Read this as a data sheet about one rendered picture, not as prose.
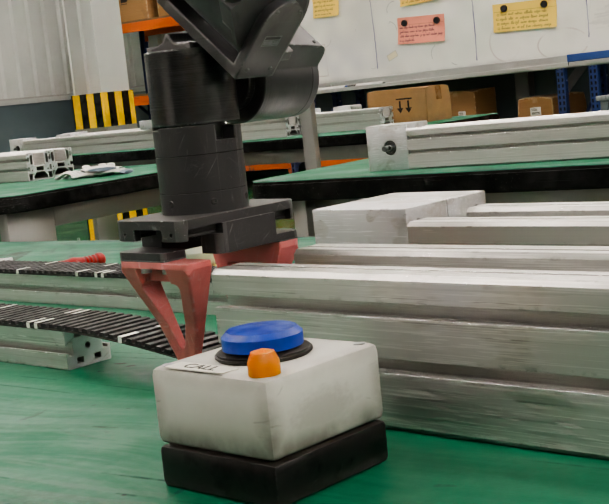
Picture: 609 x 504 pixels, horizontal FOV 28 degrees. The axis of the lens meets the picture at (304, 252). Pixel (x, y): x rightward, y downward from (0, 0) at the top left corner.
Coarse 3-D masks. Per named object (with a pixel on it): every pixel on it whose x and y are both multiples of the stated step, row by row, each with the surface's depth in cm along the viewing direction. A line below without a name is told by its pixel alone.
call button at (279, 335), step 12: (252, 324) 61; (264, 324) 60; (276, 324) 60; (288, 324) 60; (228, 336) 59; (240, 336) 58; (252, 336) 58; (264, 336) 58; (276, 336) 58; (288, 336) 58; (300, 336) 59; (228, 348) 59; (240, 348) 58; (252, 348) 58; (276, 348) 58; (288, 348) 58
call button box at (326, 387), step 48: (192, 384) 58; (240, 384) 56; (288, 384) 55; (336, 384) 58; (192, 432) 58; (240, 432) 56; (288, 432) 56; (336, 432) 58; (384, 432) 60; (192, 480) 59; (240, 480) 57; (288, 480) 56; (336, 480) 58
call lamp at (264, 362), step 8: (256, 352) 55; (264, 352) 55; (272, 352) 55; (248, 360) 55; (256, 360) 55; (264, 360) 55; (272, 360) 55; (248, 368) 55; (256, 368) 55; (264, 368) 55; (272, 368) 55; (280, 368) 56; (256, 376) 55; (264, 376) 55
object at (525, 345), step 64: (320, 256) 77; (384, 256) 74; (448, 256) 71; (512, 256) 68; (576, 256) 65; (256, 320) 72; (320, 320) 68; (384, 320) 65; (448, 320) 62; (512, 320) 61; (576, 320) 58; (384, 384) 66; (448, 384) 63; (512, 384) 60; (576, 384) 59; (576, 448) 58
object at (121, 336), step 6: (150, 324) 88; (156, 324) 88; (126, 330) 87; (132, 330) 87; (138, 330) 87; (144, 330) 87; (150, 330) 87; (108, 336) 86; (114, 336) 86; (120, 336) 85; (126, 336) 85; (132, 336) 86; (120, 342) 85
